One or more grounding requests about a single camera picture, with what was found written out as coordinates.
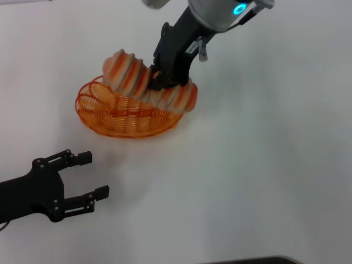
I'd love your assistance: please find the silver ribbed connector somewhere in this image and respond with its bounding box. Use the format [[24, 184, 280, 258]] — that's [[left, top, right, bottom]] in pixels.
[[254, 0, 276, 10]]

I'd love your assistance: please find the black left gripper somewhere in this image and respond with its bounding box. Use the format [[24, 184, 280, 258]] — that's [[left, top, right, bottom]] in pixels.
[[0, 149, 111, 223]]

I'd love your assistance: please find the orange wire basket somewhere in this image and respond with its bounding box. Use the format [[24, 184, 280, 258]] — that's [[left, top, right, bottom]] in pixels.
[[74, 74, 185, 140]]

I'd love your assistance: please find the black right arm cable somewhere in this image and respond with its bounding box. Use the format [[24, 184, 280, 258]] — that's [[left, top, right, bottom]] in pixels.
[[227, 4, 259, 31]]

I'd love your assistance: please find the dark robot torso edge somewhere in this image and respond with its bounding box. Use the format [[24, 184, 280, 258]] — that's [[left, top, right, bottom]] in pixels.
[[203, 255, 299, 264]]

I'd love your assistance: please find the silver cylindrical plug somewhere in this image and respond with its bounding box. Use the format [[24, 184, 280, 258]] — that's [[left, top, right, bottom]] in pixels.
[[196, 35, 209, 63]]

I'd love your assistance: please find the orange striped bread loaf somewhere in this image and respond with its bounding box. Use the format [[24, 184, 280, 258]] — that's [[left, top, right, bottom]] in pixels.
[[102, 48, 199, 114]]

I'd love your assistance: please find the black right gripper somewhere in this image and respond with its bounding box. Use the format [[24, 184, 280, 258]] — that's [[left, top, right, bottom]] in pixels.
[[148, 4, 218, 92]]

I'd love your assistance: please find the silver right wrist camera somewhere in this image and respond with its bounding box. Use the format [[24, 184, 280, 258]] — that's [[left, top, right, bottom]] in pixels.
[[141, 0, 169, 10]]

